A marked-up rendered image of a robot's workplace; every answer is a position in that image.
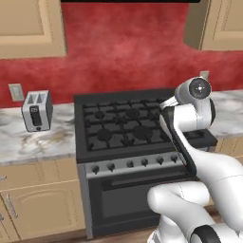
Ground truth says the black gas stove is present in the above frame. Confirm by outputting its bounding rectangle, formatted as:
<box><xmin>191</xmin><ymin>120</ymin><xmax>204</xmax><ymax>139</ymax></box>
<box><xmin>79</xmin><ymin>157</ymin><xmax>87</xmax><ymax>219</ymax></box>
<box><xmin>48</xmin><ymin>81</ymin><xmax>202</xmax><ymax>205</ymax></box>
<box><xmin>73</xmin><ymin>87</ymin><xmax>219</xmax><ymax>240</ymax></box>

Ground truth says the black oven door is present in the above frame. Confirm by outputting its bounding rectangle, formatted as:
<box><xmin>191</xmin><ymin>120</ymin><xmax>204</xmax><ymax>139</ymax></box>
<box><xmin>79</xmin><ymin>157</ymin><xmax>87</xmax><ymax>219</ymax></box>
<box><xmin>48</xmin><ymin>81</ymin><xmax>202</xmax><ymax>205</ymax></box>
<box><xmin>86</xmin><ymin>166</ymin><xmax>203</xmax><ymax>237</ymax></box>

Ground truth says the silver two-slot toaster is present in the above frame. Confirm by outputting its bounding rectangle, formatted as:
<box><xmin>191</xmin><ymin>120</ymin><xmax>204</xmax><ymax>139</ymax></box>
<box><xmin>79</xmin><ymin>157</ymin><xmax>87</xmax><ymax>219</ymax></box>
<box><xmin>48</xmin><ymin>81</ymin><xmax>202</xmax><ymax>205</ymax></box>
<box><xmin>21</xmin><ymin>90</ymin><xmax>54</xmax><ymax>133</ymax></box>

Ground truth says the beige drawer front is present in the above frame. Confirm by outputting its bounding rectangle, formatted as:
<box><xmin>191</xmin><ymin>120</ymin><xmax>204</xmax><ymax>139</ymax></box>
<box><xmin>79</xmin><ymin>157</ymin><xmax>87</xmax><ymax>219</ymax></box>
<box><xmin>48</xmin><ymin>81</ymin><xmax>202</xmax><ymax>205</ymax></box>
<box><xmin>0</xmin><ymin>157</ymin><xmax>79</xmax><ymax>192</ymax></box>
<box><xmin>215</xmin><ymin>136</ymin><xmax>243</xmax><ymax>159</ymax></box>

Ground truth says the beige lower cabinet door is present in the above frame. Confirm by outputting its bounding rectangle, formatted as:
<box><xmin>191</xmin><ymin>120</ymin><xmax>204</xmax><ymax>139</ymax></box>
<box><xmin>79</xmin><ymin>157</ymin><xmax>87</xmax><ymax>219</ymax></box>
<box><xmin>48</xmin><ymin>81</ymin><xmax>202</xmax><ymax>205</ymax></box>
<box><xmin>0</xmin><ymin>179</ymin><xmax>87</xmax><ymax>241</ymax></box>

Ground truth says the beige cabinet door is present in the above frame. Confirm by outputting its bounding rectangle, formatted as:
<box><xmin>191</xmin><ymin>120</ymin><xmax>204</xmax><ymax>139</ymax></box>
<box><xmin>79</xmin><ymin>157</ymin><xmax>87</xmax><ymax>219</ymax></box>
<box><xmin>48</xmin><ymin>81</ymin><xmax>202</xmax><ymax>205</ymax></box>
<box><xmin>0</xmin><ymin>179</ymin><xmax>87</xmax><ymax>241</ymax></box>
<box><xmin>200</xmin><ymin>0</ymin><xmax>243</xmax><ymax>52</ymax></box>
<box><xmin>0</xmin><ymin>0</ymin><xmax>67</xmax><ymax>60</ymax></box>

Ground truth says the beige upper cabinet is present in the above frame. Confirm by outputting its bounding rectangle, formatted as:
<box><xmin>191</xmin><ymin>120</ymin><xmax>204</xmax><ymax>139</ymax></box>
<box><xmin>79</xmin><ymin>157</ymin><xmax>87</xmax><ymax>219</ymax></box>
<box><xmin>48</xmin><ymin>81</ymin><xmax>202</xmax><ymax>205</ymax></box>
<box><xmin>183</xmin><ymin>0</ymin><xmax>243</xmax><ymax>52</ymax></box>

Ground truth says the black range hood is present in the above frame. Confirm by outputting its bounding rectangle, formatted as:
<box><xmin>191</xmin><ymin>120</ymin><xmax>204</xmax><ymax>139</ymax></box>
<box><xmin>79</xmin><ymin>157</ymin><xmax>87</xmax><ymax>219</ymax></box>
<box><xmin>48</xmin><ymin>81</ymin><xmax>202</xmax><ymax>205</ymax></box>
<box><xmin>60</xmin><ymin>0</ymin><xmax>201</xmax><ymax>5</ymax></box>

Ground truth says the beige upper cabinet door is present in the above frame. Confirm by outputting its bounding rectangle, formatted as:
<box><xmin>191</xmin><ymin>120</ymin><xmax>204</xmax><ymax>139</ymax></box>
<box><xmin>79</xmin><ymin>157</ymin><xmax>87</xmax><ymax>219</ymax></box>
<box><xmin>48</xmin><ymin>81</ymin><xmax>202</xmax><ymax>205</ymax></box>
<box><xmin>0</xmin><ymin>0</ymin><xmax>67</xmax><ymax>60</ymax></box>
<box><xmin>200</xmin><ymin>0</ymin><xmax>243</xmax><ymax>52</ymax></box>

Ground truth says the dark oven door handle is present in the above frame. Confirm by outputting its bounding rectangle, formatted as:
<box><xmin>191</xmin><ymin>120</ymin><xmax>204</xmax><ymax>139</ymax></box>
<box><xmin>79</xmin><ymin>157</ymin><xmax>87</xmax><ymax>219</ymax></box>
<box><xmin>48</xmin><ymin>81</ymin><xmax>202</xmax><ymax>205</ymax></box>
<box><xmin>102</xmin><ymin>174</ymin><xmax>191</xmax><ymax>192</ymax></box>

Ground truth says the grey wall outlet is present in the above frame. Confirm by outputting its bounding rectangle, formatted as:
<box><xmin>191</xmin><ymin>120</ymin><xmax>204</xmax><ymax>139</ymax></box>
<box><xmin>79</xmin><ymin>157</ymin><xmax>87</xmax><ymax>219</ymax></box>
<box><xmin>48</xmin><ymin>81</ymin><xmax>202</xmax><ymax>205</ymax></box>
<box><xmin>8</xmin><ymin>83</ymin><xmax>25</xmax><ymax>103</ymax></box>
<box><xmin>199</xmin><ymin>70</ymin><xmax>211</xmax><ymax>81</ymax></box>

